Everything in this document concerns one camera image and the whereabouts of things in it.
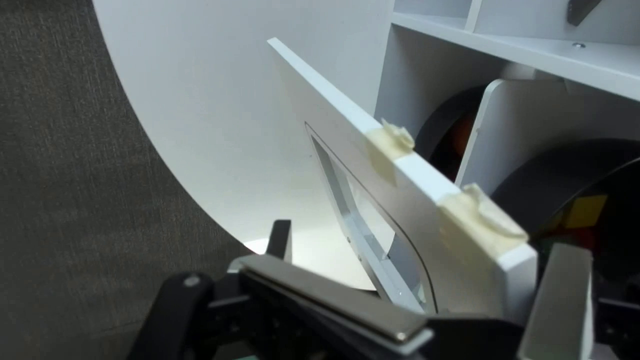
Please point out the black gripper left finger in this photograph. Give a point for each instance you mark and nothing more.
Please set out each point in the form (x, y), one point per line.
(321, 306)

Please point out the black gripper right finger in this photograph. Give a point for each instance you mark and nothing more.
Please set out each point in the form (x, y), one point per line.
(567, 306)

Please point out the yellow toy block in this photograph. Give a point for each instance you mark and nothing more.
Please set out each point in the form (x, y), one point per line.
(585, 213)

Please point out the cream putty blob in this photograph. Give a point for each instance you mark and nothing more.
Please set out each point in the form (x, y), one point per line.
(483, 221)
(392, 140)

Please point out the black round pan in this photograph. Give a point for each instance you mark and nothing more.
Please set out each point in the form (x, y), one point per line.
(567, 167)
(440, 127)

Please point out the white round table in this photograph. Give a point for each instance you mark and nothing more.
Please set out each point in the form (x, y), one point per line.
(201, 100)

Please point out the white toy kitchen unit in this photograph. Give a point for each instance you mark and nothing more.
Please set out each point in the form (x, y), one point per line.
(532, 61)

